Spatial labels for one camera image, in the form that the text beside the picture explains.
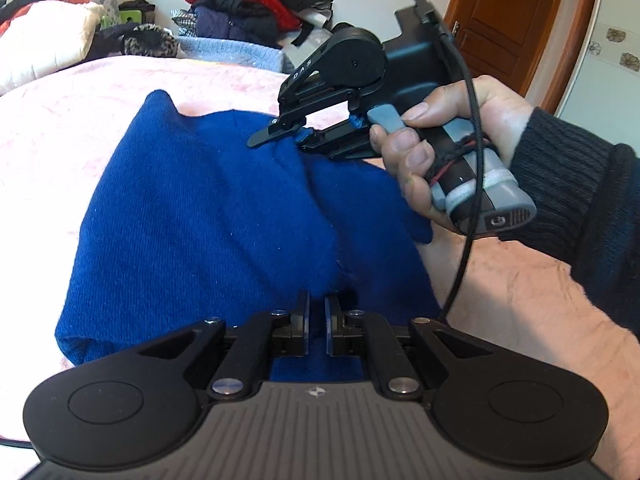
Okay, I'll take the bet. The blue knit sweater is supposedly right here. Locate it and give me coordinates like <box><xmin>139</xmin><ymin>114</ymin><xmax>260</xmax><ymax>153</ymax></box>
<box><xmin>55</xmin><ymin>90</ymin><xmax>439</xmax><ymax>382</ymax></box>

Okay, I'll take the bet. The black sleeved right forearm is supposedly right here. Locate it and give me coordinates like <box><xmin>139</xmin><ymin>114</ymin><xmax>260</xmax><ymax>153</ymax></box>
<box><xmin>500</xmin><ymin>110</ymin><xmax>639</xmax><ymax>333</ymax></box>

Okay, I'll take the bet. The dark clothes pile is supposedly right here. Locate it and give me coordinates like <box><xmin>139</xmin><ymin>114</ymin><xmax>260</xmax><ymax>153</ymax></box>
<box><xmin>171</xmin><ymin>0</ymin><xmax>333</xmax><ymax>48</ymax></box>

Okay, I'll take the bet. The person right hand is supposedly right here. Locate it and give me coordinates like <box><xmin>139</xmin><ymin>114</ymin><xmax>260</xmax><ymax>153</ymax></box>
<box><xmin>370</xmin><ymin>75</ymin><xmax>534</xmax><ymax>230</ymax></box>

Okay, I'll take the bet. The light blue folded blanket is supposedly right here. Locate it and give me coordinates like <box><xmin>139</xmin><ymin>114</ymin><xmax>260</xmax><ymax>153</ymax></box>
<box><xmin>176</xmin><ymin>36</ymin><xmax>294</xmax><ymax>74</ymax></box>

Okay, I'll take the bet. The leopard print garment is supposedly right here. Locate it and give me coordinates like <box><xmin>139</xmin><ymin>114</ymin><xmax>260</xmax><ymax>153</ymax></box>
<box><xmin>94</xmin><ymin>20</ymin><xmax>182</xmax><ymax>60</ymax></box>

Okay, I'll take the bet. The brown wooden door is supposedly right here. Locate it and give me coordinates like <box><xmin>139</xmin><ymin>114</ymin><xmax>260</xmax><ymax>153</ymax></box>
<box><xmin>445</xmin><ymin>0</ymin><xmax>598</xmax><ymax>113</ymax></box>

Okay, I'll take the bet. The green plastic item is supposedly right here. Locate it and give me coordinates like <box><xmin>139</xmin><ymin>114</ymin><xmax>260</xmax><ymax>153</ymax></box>
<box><xmin>100</xmin><ymin>10</ymin><xmax>143</xmax><ymax>30</ymax></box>

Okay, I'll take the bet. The pink bed cover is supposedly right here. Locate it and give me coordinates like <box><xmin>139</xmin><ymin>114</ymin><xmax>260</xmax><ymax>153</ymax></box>
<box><xmin>0</xmin><ymin>54</ymin><xmax>640</xmax><ymax>480</ymax></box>

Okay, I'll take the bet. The white puffer jacket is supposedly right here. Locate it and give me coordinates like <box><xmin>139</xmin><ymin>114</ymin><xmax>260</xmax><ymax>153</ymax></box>
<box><xmin>0</xmin><ymin>0</ymin><xmax>105</xmax><ymax>94</ymax></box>

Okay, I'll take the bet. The floral wardrobe panel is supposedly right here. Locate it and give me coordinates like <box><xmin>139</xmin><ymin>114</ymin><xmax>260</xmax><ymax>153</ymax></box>
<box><xmin>556</xmin><ymin>0</ymin><xmax>640</xmax><ymax>146</ymax></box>

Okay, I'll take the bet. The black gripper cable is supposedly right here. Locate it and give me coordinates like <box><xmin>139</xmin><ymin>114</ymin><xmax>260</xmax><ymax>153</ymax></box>
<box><xmin>418</xmin><ymin>6</ymin><xmax>490</xmax><ymax>322</ymax></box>

